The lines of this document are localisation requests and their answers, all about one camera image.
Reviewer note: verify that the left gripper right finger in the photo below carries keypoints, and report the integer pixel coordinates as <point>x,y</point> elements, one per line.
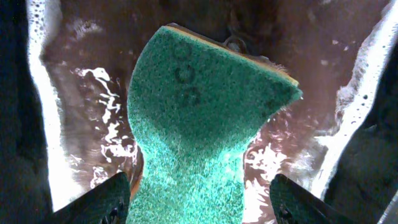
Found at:
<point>292,204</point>

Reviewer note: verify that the green yellow sponge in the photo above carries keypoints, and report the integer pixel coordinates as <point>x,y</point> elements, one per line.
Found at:
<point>193,107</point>

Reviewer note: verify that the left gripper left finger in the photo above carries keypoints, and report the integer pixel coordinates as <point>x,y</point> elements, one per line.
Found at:
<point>106,203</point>

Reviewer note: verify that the black rectangular water tray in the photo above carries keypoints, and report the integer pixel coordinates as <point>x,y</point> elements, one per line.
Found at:
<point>66,68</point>

